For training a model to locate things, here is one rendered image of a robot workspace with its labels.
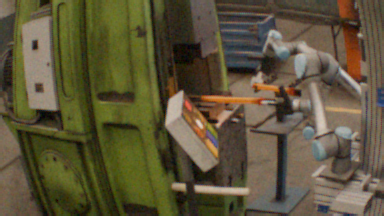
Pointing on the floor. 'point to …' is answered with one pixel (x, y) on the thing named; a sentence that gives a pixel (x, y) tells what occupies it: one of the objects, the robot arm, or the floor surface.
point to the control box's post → (189, 186)
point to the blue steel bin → (244, 36)
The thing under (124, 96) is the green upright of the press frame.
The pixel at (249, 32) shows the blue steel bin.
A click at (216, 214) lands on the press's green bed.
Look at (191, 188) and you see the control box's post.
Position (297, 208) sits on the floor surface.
